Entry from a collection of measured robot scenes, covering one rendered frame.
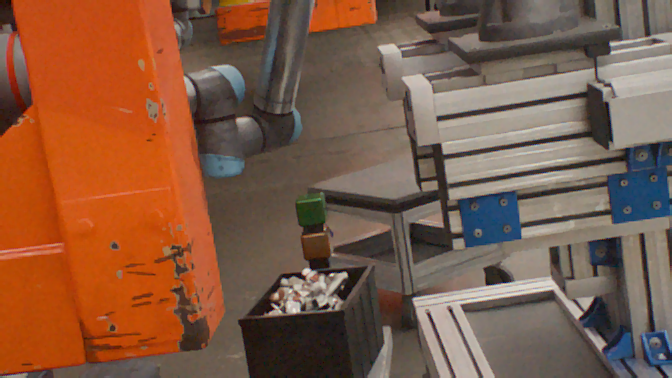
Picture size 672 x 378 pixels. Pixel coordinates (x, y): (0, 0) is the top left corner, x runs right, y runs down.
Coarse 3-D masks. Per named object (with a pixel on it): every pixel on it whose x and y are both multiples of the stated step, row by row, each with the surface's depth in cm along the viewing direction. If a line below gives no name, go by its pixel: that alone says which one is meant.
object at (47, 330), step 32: (32, 128) 175; (0, 160) 176; (32, 160) 176; (0, 192) 177; (32, 192) 177; (0, 224) 178; (32, 224) 178; (0, 256) 177; (32, 256) 176; (64, 256) 176; (0, 288) 177; (32, 288) 177; (64, 288) 177; (0, 320) 178; (32, 320) 178; (64, 320) 178; (0, 352) 179; (32, 352) 179; (64, 352) 179
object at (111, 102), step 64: (64, 0) 169; (128, 0) 168; (64, 64) 170; (128, 64) 170; (64, 128) 172; (128, 128) 172; (192, 128) 186; (64, 192) 174; (128, 192) 173; (192, 192) 181; (128, 256) 175; (192, 256) 176; (128, 320) 177; (192, 320) 176
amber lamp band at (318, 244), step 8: (320, 232) 193; (328, 232) 193; (304, 240) 193; (312, 240) 193; (320, 240) 193; (328, 240) 193; (304, 248) 193; (312, 248) 193; (320, 248) 193; (328, 248) 193; (304, 256) 193; (312, 256) 193; (320, 256) 193; (328, 256) 193
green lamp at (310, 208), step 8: (320, 192) 195; (296, 200) 192; (304, 200) 192; (312, 200) 191; (320, 200) 191; (296, 208) 192; (304, 208) 192; (312, 208) 192; (320, 208) 192; (304, 216) 192; (312, 216) 192; (320, 216) 192; (304, 224) 192; (312, 224) 192
